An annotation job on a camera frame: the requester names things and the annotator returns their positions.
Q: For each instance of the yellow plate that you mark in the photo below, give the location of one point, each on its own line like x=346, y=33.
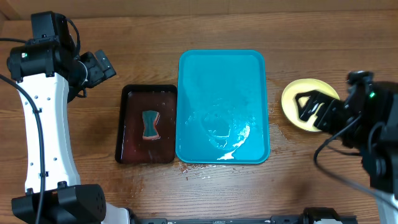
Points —
x=289, y=104

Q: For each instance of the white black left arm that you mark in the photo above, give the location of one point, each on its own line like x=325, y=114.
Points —
x=48, y=74

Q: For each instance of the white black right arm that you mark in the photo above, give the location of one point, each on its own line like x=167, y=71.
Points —
x=367, y=121

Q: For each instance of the black water tray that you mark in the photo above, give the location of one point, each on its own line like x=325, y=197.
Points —
x=130, y=146

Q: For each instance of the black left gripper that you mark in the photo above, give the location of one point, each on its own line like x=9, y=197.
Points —
x=97, y=73

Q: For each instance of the green orange sponge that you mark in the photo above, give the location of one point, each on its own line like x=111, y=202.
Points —
x=150, y=119

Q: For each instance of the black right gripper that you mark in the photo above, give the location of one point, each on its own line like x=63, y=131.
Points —
x=329, y=106

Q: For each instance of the blue plastic tray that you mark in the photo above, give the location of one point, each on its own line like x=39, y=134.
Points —
x=222, y=108

